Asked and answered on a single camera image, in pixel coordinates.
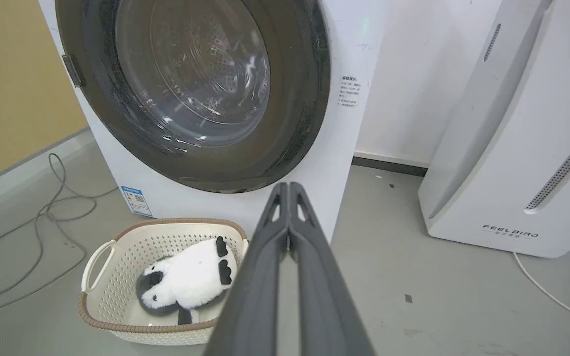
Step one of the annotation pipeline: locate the white front-load washing machine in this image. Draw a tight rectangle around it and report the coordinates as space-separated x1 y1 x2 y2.
38 0 390 244

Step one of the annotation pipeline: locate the dark round washing machine door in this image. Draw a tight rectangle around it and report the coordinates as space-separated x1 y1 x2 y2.
55 0 331 194

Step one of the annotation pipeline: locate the plush panda toy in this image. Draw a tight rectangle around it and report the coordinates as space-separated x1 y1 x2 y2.
136 236 238 325

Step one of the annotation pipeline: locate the white power cable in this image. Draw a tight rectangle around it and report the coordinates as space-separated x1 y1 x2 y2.
513 228 570 323

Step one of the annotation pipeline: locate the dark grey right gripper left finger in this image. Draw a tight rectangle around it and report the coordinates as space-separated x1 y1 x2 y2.
203 182 290 356

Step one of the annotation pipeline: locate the white Feelbird air purifier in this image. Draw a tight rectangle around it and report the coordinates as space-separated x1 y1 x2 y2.
418 0 570 259

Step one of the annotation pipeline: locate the grey floor cable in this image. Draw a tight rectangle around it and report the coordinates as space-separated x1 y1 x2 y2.
0 153 119 324

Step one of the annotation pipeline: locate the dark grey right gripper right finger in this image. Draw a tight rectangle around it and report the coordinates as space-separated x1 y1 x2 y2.
289 182 376 356

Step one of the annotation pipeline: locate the cream perforated laundry basket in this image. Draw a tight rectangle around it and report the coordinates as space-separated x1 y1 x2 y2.
78 218 249 346

